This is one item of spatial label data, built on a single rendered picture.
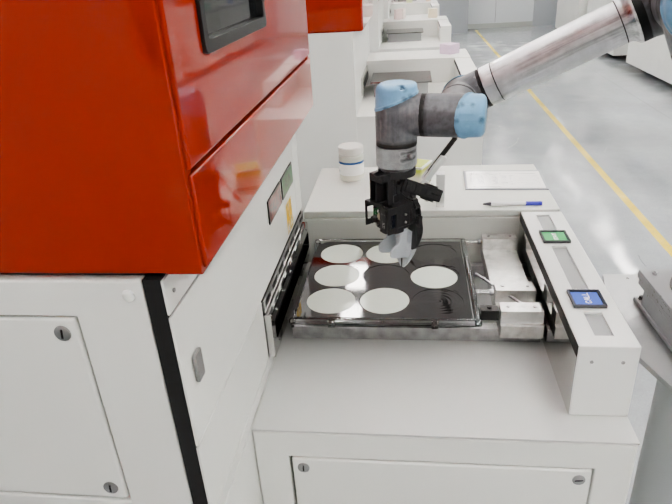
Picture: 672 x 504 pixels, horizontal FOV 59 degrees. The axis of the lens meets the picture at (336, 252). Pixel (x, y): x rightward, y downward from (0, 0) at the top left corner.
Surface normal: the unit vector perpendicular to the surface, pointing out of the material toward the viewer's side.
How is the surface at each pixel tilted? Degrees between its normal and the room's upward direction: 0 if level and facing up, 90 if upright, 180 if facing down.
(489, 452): 90
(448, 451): 90
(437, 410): 0
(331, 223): 90
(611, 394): 90
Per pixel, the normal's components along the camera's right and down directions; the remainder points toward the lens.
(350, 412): -0.06, -0.90
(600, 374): -0.11, 0.44
